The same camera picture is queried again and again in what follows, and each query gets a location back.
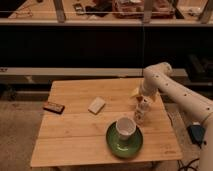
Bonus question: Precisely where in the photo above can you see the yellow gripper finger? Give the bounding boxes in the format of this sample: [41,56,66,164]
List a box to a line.
[131,87,140,98]

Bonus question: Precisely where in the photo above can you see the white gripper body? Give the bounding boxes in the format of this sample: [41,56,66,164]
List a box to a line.
[140,80,157,99]

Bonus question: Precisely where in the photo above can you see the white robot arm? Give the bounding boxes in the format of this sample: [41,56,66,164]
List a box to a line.
[132,62,213,171]

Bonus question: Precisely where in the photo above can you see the white ceramic cup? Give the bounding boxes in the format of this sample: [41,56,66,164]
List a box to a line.
[116,117,136,140]

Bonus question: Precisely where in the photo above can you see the small white patterned bottle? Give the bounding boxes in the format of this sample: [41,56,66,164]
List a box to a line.
[134,98,151,125]

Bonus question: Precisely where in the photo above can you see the beige sponge block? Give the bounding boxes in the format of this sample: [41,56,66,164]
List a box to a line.
[88,97,106,114]

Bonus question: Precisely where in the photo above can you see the green saucer plate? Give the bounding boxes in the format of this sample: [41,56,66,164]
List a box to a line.
[106,122,143,159]

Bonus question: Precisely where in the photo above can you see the dark blue box on floor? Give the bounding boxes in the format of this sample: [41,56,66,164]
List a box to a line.
[187,125,205,146]

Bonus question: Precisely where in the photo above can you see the wooden table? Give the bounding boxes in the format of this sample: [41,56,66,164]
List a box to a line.
[31,78,182,167]

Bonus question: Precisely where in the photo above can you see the brown chocolate bar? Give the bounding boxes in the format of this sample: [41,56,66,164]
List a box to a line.
[43,102,65,114]

